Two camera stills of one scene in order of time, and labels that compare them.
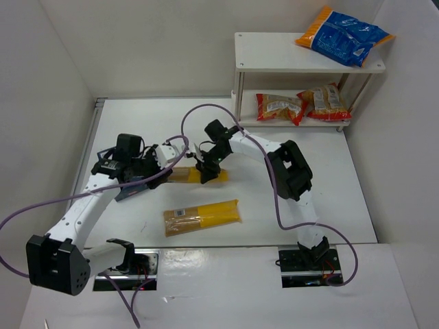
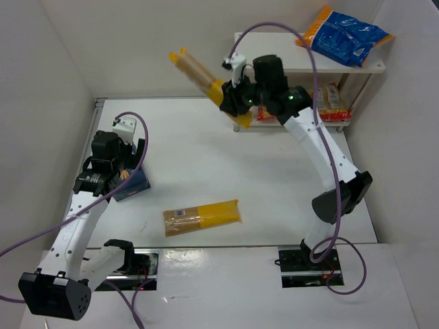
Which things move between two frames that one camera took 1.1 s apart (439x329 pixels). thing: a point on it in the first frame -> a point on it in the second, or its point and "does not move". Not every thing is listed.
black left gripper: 156,178 -> 136,155
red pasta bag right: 325,103 does not move
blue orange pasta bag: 341,38 does not move
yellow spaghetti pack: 191,175 -> 199,76
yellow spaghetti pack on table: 189,219 does not move
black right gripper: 208,166 -> 230,99
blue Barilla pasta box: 127,190 does not move
